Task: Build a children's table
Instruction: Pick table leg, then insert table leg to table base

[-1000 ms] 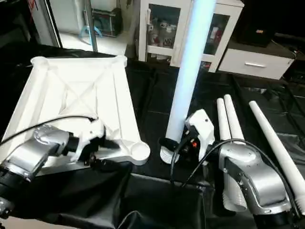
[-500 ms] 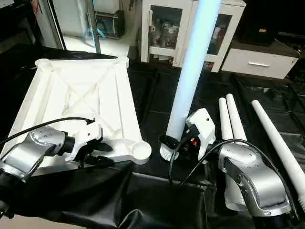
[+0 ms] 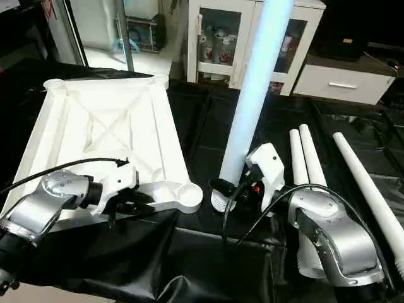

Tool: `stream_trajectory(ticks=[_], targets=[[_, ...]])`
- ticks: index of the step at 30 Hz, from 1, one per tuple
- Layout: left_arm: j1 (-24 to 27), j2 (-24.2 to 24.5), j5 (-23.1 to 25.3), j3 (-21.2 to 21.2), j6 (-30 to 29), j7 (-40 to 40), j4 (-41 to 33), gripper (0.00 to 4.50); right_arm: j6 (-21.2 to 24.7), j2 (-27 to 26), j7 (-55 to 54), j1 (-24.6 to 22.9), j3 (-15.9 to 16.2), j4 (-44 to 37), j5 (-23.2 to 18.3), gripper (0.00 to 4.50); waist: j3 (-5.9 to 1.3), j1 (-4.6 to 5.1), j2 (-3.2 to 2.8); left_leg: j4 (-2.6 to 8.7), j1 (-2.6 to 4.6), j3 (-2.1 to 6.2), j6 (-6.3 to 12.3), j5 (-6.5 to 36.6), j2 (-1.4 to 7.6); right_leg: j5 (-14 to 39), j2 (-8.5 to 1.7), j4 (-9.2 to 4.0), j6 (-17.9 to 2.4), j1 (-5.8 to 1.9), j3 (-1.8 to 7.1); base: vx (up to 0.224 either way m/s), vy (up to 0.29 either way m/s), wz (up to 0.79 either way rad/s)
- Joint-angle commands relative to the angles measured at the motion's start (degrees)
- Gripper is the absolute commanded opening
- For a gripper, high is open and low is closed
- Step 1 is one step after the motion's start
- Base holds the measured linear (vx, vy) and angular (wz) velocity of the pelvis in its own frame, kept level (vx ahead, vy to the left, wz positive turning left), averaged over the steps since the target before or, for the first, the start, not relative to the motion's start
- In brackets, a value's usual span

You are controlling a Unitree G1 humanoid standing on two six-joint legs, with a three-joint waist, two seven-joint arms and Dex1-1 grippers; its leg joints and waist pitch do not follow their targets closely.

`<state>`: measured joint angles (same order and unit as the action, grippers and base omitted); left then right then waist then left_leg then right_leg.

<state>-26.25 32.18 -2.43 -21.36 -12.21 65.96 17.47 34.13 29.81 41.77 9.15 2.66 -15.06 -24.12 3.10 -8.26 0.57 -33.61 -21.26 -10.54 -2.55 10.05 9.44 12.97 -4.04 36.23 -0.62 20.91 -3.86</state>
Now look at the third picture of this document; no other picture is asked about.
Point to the white glass door cabinet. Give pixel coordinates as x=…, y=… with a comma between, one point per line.
x=221, y=38

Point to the white plastic table top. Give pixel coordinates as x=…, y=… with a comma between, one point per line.
x=101, y=126

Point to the white plastic table leg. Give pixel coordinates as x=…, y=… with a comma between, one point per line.
x=297, y=158
x=252, y=95
x=366, y=183
x=312, y=158

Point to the white drawer unit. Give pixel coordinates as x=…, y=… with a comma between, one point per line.
x=344, y=79

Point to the black low shelf unit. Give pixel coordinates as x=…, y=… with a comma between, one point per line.
x=360, y=25

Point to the black work mat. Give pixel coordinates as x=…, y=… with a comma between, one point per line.
x=202, y=265

